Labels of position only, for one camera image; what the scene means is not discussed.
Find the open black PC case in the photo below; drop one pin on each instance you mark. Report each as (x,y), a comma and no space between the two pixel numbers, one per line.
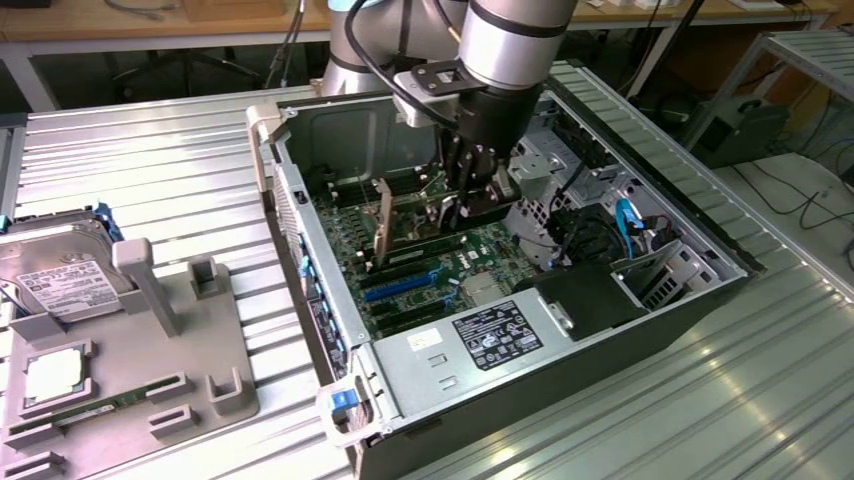
(601,380)

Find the grey parts rack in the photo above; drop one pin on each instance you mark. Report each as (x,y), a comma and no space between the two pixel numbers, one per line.
(127,360)

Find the black fan shroud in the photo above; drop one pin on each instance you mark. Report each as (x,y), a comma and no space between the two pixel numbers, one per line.
(588,300)

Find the black office chair base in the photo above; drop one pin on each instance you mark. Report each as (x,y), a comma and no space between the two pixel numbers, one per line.
(221,64)

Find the green graphics card with bracket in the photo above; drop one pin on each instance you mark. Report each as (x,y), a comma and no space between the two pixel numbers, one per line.
(382,235)

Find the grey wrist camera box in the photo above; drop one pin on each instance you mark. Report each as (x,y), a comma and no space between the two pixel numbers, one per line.
(421,107)

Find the RAM stick with white label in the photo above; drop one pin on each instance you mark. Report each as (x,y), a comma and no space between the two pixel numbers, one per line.
(427,251)

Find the blue case latch tab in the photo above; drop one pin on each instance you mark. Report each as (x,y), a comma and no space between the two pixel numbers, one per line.
(341,402)

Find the black floor device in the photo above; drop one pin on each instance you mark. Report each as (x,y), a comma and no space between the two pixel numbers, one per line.
(748,130)

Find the grey power supply unit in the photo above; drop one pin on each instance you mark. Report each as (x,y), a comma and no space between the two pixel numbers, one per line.
(427,370)

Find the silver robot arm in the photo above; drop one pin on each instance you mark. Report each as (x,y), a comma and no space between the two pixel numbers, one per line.
(514,40)

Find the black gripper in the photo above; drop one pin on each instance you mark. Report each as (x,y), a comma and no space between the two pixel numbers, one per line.
(497,115)

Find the silver chipset heatsink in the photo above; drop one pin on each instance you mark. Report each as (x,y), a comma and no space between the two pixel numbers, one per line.
(484,290)

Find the grey metal shelf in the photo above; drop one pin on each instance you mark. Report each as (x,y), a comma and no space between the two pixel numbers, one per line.
(814,50)

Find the silver drive caddy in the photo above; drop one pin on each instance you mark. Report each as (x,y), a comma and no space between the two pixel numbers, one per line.
(668,285)

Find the green RAM stick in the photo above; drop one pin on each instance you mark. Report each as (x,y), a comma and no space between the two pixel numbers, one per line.
(107,406)

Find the green motherboard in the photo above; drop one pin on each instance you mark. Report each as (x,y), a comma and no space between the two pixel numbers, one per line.
(494,250)

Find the hard disk in blue caddy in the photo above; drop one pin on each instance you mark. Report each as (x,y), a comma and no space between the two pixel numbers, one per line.
(61,280)

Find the silver CPU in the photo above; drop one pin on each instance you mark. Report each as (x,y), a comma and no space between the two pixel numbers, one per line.
(57,375)

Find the silver disk bay cage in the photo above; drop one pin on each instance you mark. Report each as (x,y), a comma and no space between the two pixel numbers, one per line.
(541,170)

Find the long wooden desk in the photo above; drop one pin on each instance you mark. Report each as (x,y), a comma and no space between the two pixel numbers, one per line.
(101,25)

